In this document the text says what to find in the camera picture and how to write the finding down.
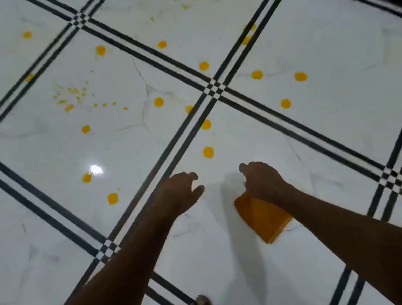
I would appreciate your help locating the person's left hand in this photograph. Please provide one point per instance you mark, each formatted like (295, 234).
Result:
(179, 195)

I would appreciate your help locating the person's right hand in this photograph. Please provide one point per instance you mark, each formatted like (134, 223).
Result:
(264, 182)

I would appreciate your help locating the orange cleaning cloth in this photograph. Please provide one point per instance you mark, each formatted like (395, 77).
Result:
(263, 221)

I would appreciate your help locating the yellow liquid spill drops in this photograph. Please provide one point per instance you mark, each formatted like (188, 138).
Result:
(158, 102)

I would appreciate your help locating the person's left forearm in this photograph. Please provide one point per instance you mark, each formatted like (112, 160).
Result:
(106, 299)

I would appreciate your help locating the person's right forearm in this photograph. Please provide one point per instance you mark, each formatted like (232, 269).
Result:
(377, 251)

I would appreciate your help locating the white tiled floor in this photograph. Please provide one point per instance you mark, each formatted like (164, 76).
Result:
(46, 243)

